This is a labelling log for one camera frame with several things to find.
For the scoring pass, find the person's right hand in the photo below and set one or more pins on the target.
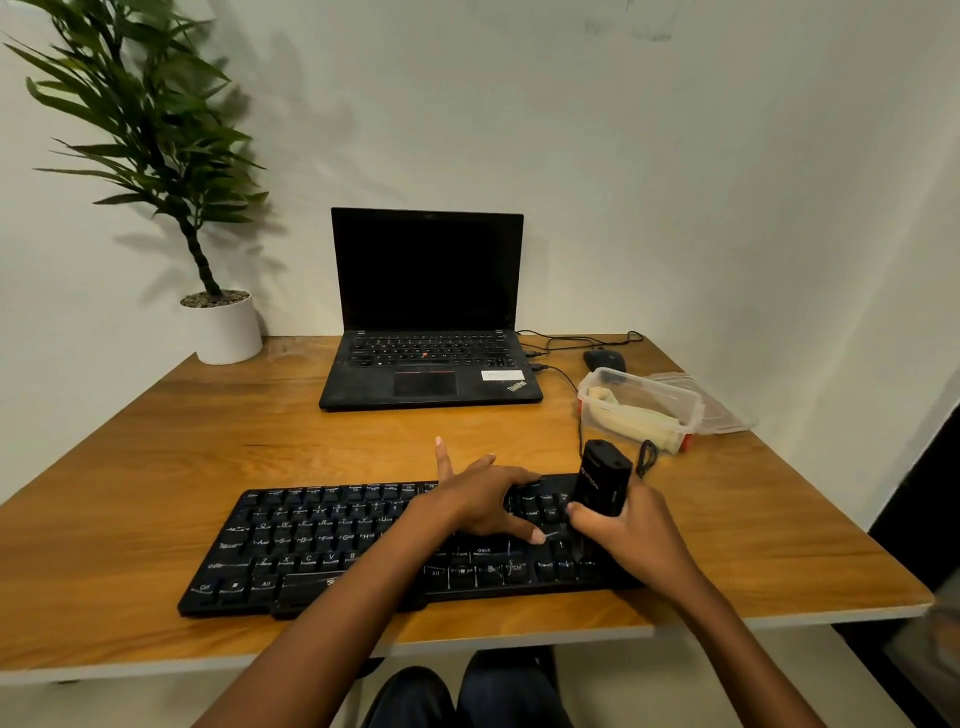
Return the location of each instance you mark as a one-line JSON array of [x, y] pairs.
[[645, 540]]

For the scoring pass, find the person's left hand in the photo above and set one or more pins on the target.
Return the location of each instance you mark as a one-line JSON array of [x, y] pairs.
[[469, 502]]

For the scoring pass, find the person's right thumb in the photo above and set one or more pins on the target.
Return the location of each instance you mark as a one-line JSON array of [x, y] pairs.
[[581, 511]]

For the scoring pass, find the person's left thumb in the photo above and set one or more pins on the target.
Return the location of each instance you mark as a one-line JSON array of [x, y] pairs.
[[521, 531]]

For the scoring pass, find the person's left little finger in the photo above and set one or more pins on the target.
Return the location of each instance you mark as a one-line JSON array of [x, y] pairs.
[[444, 459]]

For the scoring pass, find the black handheld cleaning device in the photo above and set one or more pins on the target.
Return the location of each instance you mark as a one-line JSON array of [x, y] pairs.
[[604, 476]]

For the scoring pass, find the person's left forearm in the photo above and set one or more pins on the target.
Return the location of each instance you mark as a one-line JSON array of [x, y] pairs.
[[337, 622]]

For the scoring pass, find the person's right forearm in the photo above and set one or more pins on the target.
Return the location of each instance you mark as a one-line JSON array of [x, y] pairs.
[[739, 660]]

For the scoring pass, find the cream cloth bundle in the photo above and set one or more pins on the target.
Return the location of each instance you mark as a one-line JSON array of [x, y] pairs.
[[637, 427]]

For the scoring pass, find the clear plastic container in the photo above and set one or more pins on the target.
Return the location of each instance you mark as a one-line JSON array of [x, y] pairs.
[[679, 409]]

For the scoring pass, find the black computer mouse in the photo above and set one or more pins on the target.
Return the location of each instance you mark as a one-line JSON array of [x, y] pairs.
[[604, 360]]

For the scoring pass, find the person's right leg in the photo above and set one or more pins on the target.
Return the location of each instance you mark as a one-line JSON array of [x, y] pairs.
[[510, 690]]

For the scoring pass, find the person's leg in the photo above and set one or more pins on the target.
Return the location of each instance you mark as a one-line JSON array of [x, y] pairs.
[[412, 701], [510, 690]]

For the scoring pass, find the black keyboard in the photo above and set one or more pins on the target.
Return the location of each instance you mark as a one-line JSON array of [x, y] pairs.
[[300, 540]]

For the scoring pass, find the clear plastic lid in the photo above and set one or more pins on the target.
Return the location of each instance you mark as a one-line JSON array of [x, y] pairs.
[[720, 416]]

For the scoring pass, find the black laptop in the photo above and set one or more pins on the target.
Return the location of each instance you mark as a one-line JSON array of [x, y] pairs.
[[427, 270]]

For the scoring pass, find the person's left leg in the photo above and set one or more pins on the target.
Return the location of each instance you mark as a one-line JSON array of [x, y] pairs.
[[412, 701]]

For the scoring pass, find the green plant in white pot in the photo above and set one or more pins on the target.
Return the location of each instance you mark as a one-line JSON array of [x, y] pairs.
[[222, 330]]

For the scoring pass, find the black furniture piece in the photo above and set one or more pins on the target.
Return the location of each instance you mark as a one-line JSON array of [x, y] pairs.
[[922, 510]]

